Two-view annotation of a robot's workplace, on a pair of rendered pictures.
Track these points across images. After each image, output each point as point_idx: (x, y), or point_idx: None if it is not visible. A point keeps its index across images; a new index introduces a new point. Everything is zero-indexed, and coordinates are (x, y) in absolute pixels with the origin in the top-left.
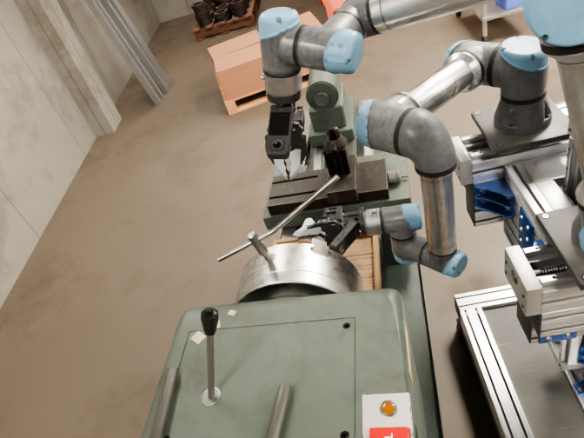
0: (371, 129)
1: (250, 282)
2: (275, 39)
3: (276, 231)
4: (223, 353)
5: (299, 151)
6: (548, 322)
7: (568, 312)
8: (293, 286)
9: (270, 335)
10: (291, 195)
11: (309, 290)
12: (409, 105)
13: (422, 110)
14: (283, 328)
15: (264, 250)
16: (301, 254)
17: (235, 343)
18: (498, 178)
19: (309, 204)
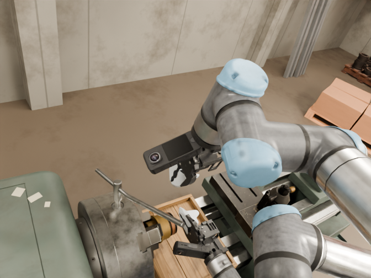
0: (261, 227)
1: (93, 202)
2: (220, 87)
3: (128, 199)
4: (2, 218)
5: (184, 178)
6: None
7: None
8: (95, 238)
9: (24, 246)
10: (230, 186)
11: (99, 252)
12: (309, 252)
13: (304, 272)
14: (33, 254)
15: (116, 198)
16: (129, 228)
17: (12, 222)
18: None
19: (229, 203)
